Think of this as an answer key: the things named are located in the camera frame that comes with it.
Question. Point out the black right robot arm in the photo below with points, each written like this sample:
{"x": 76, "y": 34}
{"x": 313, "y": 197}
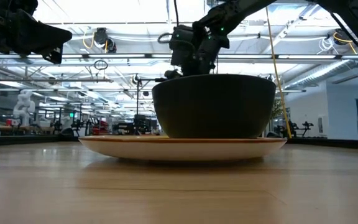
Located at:
{"x": 228, "y": 14}

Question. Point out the black bowl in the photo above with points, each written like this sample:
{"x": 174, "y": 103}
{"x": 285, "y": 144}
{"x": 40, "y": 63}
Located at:
{"x": 213, "y": 105}

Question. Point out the black equipment stand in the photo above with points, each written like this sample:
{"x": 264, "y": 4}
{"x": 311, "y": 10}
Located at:
{"x": 294, "y": 129}

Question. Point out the yellow ceramic plate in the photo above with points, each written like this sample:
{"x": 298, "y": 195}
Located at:
{"x": 182, "y": 149}

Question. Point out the potted plant in black pot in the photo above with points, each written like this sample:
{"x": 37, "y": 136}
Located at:
{"x": 277, "y": 109}

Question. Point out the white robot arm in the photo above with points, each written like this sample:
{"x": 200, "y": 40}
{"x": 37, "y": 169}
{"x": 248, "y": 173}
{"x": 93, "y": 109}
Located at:
{"x": 23, "y": 107}

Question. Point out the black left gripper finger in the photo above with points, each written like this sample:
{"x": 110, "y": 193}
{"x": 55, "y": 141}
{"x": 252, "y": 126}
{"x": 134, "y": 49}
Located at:
{"x": 42, "y": 34}

